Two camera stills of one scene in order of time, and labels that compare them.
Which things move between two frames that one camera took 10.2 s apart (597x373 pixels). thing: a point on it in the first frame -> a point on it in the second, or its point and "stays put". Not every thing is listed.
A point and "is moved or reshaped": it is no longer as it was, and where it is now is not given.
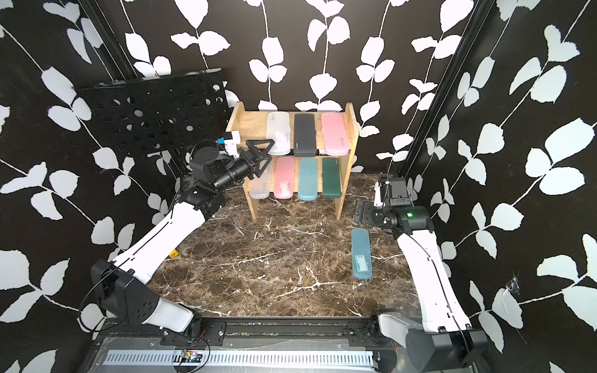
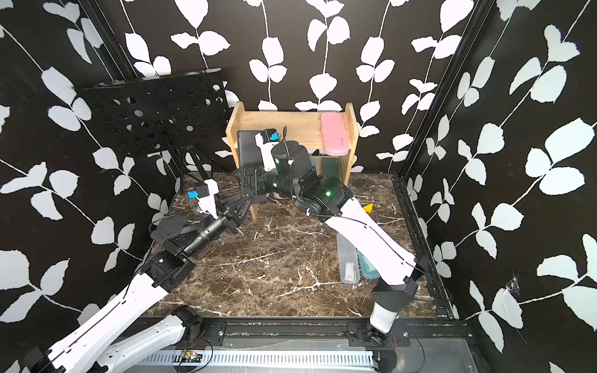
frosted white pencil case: (278, 129) -> (348, 261)
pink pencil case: (334, 136) stays put
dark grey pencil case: (305, 142) is moved or reshaped
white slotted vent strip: (242, 358) stays put
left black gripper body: (251, 165) -> (226, 220)
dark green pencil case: (330, 178) stays put
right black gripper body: (372, 215) -> (260, 175)
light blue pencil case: (361, 253) is moved or reshaped
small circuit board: (190, 357) stays put
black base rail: (283, 331) stays put
